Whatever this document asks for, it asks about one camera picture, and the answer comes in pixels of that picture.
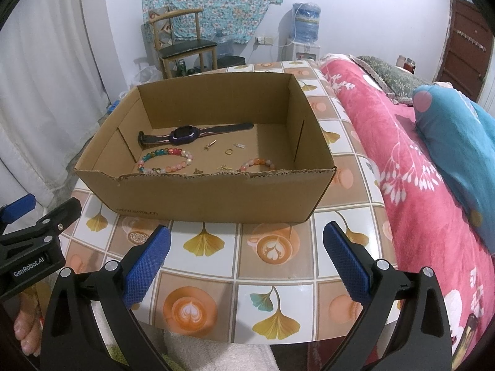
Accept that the orange beaded bracelet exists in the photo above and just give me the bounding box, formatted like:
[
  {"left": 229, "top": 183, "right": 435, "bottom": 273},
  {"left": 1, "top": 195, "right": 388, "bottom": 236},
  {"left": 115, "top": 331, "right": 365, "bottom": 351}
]
[{"left": 239, "top": 157, "right": 278, "bottom": 173}]

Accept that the pink floral blanket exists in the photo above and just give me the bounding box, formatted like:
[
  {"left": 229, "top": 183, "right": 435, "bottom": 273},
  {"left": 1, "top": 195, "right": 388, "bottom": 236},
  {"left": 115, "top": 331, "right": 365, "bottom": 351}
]
[{"left": 315, "top": 53, "right": 495, "bottom": 368}]

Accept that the multicolour beaded bracelet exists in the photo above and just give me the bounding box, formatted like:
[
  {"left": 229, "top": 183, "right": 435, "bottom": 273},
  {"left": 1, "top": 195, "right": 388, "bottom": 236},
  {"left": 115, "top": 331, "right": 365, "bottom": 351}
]
[{"left": 138, "top": 147, "right": 194, "bottom": 175}]

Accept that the cardboard box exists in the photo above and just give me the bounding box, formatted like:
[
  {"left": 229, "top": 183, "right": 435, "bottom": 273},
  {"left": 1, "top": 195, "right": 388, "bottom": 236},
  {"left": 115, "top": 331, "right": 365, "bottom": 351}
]
[{"left": 73, "top": 71, "right": 338, "bottom": 225}]

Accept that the teal floral hanging cloth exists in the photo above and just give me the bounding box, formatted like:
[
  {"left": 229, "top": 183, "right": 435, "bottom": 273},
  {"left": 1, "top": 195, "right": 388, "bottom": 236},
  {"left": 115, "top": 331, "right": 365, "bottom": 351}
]
[{"left": 142, "top": 0, "right": 285, "bottom": 45}]

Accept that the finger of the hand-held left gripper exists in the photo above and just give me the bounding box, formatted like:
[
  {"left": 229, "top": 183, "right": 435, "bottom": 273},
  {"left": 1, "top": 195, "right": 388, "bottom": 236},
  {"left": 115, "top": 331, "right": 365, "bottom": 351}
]
[
  {"left": 0, "top": 198, "right": 83, "bottom": 256},
  {"left": 0, "top": 194, "right": 37, "bottom": 225}
]

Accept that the empty clear water bottle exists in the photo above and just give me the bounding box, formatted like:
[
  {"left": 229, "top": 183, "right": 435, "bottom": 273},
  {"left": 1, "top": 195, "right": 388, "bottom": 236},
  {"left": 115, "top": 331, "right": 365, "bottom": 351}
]
[{"left": 213, "top": 29, "right": 236, "bottom": 58}]

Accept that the clear plastic bag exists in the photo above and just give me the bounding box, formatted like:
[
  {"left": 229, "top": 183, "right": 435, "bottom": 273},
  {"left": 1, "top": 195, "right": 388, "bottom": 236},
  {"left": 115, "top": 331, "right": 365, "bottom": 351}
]
[{"left": 131, "top": 64, "right": 163, "bottom": 86}]

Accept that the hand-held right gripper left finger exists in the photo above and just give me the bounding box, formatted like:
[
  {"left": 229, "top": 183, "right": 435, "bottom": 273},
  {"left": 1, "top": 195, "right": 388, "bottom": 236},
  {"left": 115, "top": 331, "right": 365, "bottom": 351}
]
[{"left": 41, "top": 224, "right": 172, "bottom": 371}]

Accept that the white green fluffy clothing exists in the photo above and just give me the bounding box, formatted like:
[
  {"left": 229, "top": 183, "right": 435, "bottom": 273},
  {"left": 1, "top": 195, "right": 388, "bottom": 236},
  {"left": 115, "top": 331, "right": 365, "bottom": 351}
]
[{"left": 93, "top": 328, "right": 279, "bottom": 371}]

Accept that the dark purple smartwatch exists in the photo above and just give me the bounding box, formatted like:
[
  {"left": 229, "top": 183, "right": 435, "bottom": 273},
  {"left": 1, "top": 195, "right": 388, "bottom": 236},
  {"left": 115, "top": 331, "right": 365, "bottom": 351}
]
[{"left": 138, "top": 122, "right": 255, "bottom": 148}]

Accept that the white water dispenser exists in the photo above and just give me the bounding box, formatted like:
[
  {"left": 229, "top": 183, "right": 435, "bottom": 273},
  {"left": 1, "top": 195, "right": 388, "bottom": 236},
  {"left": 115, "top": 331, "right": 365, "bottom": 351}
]
[{"left": 286, "top": 39, "right": 321, "bottom": 62}]

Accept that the person's left hand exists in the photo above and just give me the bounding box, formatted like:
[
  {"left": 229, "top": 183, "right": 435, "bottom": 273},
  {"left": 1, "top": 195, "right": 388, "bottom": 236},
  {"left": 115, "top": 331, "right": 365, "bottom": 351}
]
[{"left": 13, "top": 290, "right": 43, "bottom": 356}]

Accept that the blue plush pillow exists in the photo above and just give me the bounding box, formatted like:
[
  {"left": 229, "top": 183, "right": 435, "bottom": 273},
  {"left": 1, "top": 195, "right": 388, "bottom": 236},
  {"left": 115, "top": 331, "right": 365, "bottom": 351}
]
[{"left": 412, "top": 83, "right": 495, "bottom": 256}]

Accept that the grey green pillow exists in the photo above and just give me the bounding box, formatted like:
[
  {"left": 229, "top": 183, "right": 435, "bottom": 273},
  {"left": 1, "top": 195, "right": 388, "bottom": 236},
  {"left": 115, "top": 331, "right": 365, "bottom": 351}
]
[{"left": 354, "top": 55, "right": 434, "bottom": 105}]

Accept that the brown wooden door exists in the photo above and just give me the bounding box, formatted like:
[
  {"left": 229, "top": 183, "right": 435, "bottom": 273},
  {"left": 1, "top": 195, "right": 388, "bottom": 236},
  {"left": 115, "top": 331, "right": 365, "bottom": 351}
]
[{"left": 437, "top": 0, "right": 495, "bottom": 105}]

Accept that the white curtain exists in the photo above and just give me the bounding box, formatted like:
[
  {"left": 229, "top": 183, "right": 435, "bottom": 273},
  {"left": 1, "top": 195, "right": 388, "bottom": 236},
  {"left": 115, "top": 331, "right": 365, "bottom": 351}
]
[{"left": 0, "top": 0, "right": 132, "bottom": 202}]

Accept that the wooden chair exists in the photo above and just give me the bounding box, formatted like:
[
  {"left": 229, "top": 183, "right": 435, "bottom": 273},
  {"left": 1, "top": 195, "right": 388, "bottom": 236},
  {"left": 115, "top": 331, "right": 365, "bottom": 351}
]
[{"left": 149, "top": 8, "right": 219, "bottom": 80}]

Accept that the blue water bottle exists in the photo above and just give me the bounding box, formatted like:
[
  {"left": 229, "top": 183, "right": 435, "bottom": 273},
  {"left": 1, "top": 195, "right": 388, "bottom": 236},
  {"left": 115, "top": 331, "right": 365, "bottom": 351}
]
[{"left": 291, "top": 2, "right": 322, "bottom": 43}]

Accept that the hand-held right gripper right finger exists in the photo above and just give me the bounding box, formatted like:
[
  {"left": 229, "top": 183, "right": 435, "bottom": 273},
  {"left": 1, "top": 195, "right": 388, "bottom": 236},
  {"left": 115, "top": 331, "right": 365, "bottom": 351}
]
[{"left": 323, "top": 222, "right": 452, "bottom": 371}]

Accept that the patterned checked tablecloth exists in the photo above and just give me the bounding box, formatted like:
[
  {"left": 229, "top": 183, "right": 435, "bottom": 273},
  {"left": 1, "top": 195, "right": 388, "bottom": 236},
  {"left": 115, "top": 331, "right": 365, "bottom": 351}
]
[{"left": 58, "top": 60, "right": 403, "bottom": 344}]

